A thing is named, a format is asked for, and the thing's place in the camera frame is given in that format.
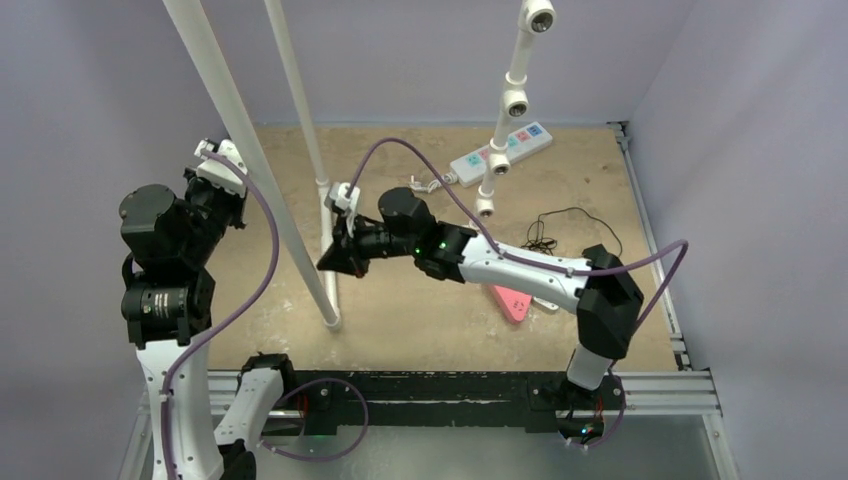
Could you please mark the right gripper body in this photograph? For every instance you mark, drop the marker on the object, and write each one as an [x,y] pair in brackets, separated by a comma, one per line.
[216,190]

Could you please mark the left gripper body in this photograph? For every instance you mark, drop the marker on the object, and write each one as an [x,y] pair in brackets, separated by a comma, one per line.
[351,253]

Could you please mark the white multicolour power strip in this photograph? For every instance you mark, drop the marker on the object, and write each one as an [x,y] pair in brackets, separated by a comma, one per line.
[469,169]

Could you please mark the pink triangular power socket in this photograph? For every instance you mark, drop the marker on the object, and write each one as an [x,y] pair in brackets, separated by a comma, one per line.
[513,304]

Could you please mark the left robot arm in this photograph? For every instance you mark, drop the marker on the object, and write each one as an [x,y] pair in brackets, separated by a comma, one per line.
[167,309]

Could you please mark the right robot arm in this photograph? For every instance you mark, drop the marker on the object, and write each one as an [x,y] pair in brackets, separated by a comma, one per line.
[596,287]

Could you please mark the teal white plug adapter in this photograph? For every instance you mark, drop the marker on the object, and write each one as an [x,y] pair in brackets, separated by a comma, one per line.
[545,305]

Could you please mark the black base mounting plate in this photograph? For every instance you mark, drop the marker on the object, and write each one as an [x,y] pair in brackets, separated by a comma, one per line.
[536,402]

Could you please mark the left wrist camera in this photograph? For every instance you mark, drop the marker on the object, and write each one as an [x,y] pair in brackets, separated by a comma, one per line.
[343,198]

